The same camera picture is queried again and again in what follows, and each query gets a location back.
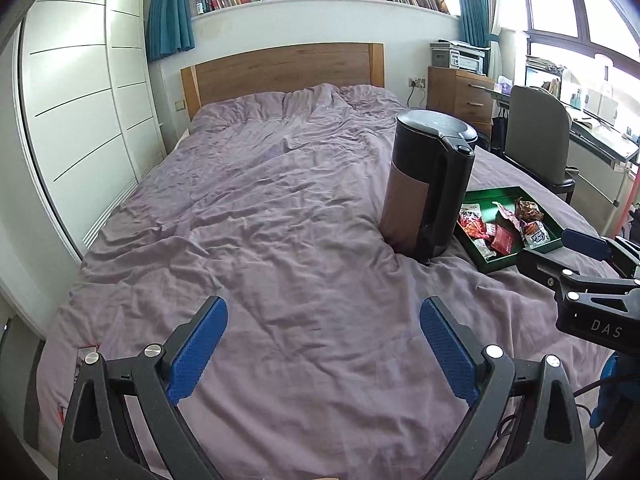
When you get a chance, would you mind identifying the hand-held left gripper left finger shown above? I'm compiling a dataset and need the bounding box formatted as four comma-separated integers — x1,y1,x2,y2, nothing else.
57,296,229,480

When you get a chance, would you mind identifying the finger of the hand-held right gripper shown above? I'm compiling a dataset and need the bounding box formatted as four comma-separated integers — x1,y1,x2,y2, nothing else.
517,249,640,295
561,228,640,278

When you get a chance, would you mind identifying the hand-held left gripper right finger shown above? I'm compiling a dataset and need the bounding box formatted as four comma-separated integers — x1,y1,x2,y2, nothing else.
419,296,587,480

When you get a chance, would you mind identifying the blue white cookie packet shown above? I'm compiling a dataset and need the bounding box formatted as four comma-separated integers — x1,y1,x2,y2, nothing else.
520,219,551,250

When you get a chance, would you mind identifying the small red snack packet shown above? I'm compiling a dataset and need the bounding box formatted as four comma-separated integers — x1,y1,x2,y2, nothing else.
490,224,521,256

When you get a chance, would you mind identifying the brown chocolate snack packet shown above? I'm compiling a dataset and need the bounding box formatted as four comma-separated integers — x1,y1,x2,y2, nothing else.
515,197,546,222

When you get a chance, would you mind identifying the pink cartoon snack packet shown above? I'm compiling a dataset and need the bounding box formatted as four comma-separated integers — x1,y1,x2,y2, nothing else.
492,201,518,226

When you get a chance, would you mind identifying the long red orange snack packet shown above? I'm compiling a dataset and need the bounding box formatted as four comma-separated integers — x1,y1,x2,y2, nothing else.
461,216,488,239

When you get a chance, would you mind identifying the green tray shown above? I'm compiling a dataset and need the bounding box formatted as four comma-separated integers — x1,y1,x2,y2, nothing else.
454,186,566,275

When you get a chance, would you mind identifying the red pole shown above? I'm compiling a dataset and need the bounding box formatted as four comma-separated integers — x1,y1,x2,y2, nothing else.
615,165,640,231

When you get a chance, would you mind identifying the grey desk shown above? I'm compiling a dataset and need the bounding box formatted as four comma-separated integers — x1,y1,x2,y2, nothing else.
567,115,640,211

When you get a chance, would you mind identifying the bed with purple duvet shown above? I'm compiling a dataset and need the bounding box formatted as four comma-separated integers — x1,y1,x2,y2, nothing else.
37,82,616,480

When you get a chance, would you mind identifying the grey office chair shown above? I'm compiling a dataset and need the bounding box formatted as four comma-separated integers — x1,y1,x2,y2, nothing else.
500,85,578,206

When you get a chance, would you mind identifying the black and brown electric kettle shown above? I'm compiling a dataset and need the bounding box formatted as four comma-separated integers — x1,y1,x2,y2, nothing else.
380,110,478,265

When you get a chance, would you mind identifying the wooden dresser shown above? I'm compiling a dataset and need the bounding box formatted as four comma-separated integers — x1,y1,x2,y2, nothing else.
426,66,511,138

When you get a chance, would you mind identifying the white grey printer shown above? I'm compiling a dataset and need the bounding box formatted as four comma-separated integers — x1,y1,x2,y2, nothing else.
430,40,492,75

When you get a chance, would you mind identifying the large window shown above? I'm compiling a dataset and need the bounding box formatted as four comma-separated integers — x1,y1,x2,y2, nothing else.
502,0,640,91

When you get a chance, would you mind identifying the teal curtain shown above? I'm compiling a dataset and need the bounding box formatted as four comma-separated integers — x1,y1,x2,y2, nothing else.
146,0,196,62
452,0,496,50

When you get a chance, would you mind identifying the white wardrobe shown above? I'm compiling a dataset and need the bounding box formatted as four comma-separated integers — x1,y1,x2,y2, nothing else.
17,0,168,261

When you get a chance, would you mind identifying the wooden bed headboard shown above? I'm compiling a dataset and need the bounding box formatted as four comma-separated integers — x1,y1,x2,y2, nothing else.
181,42,386,122

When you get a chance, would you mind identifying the black cable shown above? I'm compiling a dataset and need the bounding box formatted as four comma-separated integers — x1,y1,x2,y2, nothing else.
570,377,608,411

